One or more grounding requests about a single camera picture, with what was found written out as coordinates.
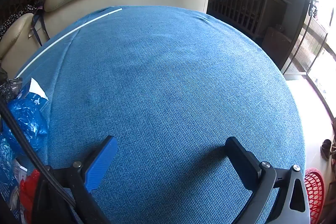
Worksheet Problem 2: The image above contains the blue strap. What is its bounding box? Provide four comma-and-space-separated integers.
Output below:
31, 7, 50, 47

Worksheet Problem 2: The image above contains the small blue plastic bag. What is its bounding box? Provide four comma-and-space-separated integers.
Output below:
0, 135, 16, 185

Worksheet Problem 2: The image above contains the blue tablecloth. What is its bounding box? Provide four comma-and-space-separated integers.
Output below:
0, 5, 306, 224

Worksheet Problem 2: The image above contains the white barcode box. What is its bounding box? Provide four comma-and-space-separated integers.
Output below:
12, 158, 28, 214

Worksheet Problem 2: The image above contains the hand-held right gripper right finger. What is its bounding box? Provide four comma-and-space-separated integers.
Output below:
225, 136, 311, 224

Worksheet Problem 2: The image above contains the floral cloth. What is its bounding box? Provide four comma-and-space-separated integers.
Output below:
0, 5, 37, 38

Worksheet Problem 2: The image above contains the black cable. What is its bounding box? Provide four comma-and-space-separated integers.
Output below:
0, 102, 108, 224

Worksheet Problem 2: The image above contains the brown slatted door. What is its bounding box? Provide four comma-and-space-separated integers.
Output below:
282, 0, 328, 75

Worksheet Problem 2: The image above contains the red plastic bag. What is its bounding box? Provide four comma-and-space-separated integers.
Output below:
20, 170, 41, 224

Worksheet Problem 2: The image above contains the small brown cardboard box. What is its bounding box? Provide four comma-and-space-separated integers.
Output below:
262, 27, 292, 67

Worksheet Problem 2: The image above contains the large blue plastic bag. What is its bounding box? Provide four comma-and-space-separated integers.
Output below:
1, 99, 49, 153

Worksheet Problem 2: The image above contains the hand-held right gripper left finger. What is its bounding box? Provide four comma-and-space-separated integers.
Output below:
34, 135, 118, 224

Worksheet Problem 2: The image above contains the light blue paper box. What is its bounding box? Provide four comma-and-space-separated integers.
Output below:
20, 78, 49, 110

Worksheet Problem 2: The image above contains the red plastic mesh basket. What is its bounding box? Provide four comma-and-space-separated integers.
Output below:
304, 168, 326, 224

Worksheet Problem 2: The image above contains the white thin strip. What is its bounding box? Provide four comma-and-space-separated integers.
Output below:
16, 8, 123, 79

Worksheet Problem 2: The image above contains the wooden crib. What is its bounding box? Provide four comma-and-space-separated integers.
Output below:
199, 0, 288, 41

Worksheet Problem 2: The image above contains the black plastic bag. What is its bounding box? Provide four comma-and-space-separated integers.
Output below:
0, 77, 23, 104

